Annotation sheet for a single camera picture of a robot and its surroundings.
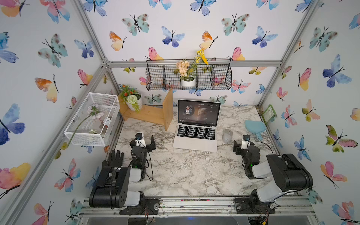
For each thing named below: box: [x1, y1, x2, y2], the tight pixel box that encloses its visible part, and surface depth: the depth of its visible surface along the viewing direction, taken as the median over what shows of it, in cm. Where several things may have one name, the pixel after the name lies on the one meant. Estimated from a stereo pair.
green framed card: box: [261, 104, 278, 124], surface depth 113 cm
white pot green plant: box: [119, 84, 143, 113], surface depth 98 cm
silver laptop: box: [172, 98, 222, 153], surface depth 103 cm
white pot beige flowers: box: [173, 50, 209, 88], surface depth 87 cm
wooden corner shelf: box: [118, 88, 174, 132], surface depth 107 cm
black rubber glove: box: [101, 150, 124, 168], surface depth 92 cm
